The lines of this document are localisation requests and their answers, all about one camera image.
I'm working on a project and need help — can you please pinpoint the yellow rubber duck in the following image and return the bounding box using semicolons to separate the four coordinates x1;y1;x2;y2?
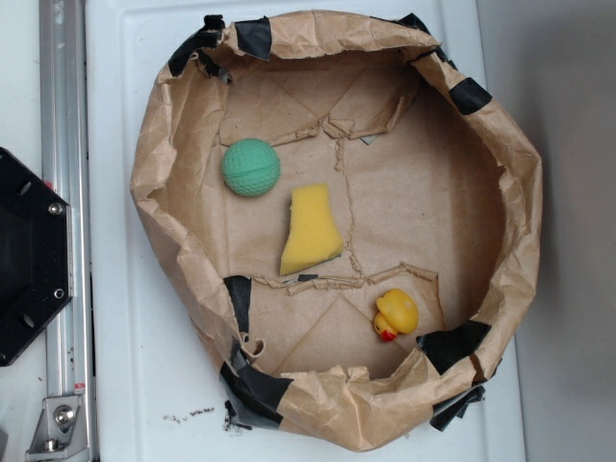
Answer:
373;289;419;342

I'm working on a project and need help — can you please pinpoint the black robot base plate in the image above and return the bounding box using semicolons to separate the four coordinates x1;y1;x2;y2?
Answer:
0;149;71;367

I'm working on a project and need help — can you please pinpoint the aluminium extrusion rail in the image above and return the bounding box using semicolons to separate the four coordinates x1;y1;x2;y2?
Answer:
39;1;99;461

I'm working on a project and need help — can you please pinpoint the white plastic tray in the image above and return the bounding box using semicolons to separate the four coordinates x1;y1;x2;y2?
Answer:
86;1;526;461

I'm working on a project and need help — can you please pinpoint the green dimpled foam ball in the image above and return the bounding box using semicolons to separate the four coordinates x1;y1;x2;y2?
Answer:
221;139;281;197

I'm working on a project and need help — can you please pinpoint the metal corner bracket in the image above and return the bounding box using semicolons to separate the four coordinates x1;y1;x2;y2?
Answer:
25;396;90;461

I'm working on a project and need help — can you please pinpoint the yellow sponge with green underside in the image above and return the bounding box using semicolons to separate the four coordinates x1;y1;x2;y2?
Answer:
279;183;344;276

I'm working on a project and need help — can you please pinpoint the brown paper bag tray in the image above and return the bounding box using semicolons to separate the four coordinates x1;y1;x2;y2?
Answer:
131;11;542;451

